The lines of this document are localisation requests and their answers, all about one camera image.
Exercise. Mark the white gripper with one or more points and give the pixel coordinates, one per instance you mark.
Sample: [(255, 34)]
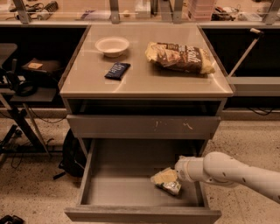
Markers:
[(182, 169)]

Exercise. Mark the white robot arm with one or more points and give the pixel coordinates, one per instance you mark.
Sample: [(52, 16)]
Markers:
[(217, 168)]

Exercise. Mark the open grey middle drawer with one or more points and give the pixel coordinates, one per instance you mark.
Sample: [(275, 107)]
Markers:
[(116, 186)]

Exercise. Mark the grey drawer cabinet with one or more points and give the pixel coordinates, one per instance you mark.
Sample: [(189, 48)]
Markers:
[(146, 89)]

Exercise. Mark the closed grey top drawer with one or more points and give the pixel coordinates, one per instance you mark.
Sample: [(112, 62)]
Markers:
[(144, 126)]

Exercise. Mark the black backpack on floor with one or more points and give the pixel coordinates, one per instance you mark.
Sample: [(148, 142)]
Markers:
[(73, 158)]

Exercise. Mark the dark blue snack bar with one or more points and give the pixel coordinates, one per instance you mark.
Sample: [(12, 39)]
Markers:
[(117, 71)]

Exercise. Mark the brown chip bag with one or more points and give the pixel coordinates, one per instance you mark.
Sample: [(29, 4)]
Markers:
[(182, 58)]

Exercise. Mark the white paper bowl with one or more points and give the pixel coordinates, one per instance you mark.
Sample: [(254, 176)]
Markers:
[(112, 46)]

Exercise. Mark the black bag on shelf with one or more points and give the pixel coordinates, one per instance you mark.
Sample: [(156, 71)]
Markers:
[(44, 73)]

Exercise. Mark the black object floor corner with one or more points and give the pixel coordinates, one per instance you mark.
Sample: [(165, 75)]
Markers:
[(7, 219)]

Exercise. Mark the black headphones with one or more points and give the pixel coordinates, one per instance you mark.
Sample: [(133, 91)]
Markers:
[(20, 87)]

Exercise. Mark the black desk frame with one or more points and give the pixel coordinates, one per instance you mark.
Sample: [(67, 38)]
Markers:
[(34, 136)]

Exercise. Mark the white handled stick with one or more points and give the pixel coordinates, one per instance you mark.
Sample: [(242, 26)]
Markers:
[(258, 35)]

